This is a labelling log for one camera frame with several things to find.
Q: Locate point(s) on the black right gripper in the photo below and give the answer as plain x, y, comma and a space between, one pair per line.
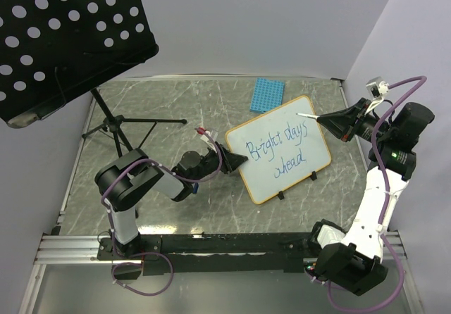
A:
341, 123

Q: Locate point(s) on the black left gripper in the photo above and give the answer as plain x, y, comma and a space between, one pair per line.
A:
230, 161

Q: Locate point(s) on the white blue whiteboard marker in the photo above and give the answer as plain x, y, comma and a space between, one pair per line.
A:
306, 115

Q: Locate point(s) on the yellow framed whiteboard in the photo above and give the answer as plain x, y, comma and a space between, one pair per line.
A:
283, 148

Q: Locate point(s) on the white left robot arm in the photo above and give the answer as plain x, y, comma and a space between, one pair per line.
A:
123, 183

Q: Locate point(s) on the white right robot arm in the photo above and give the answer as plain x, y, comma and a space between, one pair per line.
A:
353, 259

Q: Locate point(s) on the blue studded baseplate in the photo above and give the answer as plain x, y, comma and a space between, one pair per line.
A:
267, 95

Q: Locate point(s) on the black perforated music stand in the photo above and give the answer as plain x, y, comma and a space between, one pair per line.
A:
53, 51

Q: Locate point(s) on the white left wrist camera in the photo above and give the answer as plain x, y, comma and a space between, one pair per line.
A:
209, 137

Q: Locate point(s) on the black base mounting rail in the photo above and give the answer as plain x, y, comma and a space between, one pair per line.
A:
158, 254

